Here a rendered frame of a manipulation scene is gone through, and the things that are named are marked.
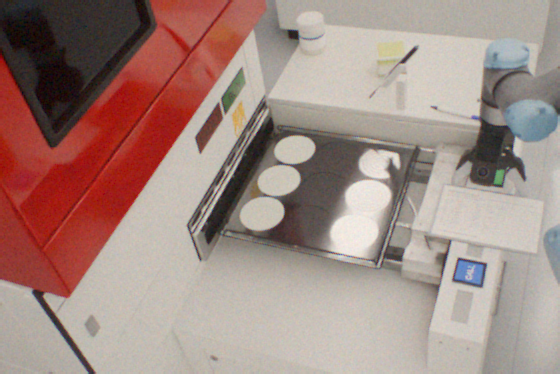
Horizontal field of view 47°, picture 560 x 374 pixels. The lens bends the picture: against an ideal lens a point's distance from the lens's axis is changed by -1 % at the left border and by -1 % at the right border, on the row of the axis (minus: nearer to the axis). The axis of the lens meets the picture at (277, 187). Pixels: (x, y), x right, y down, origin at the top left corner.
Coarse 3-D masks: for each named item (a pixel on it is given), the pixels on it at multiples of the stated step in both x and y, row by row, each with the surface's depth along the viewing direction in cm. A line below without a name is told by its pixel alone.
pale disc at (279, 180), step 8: (272, 168) 157; (280, 168) 157; (288, 168) 157; (264, 176) 156; (272, 176) 155; (280, 176) 155; (288, 176) 155; (296, 176) 154; (264, 184) 154; (272, 184) 154; (280, 184) 153; (288, 184) 153; (296, 184) 152; (264, 192) 152; (272, 192) 152; (280, 192) 151; (288, 192) 151
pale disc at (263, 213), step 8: (256, 200) 151; (264, 200) 150; (272, 200) 150; (248, 208) 149; (256, 208) 149; (264, 208) 149; (272, 208) 148; (280, 208) 148; (248, 216) 148; (256, 216) 147; (264, 216) 147; (272, 216) 147; (280, 216) 146; (248, 224) 146; (256, 224) 146; (264, 224) 145; (272, 224) 145
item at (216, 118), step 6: (216, 114) 141; (210, 120) 139; (216, 120) 142; (210, 126) 140; (216, 126) 142; (204, 132) 138; (210, 132) 140; (198, 138) 136; (204, 138) 138; (204, 144) 138
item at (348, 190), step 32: (320, 160) 157; (352, 160) 156; (384, 160) 154; (256, 192) 152; (320, 192) 150; (352, 192) 148; (384, 192) 147; (288, 224) 144; (320, 224) 143; (352, 224) 142; (384, 224) 140; (352, 256) 136
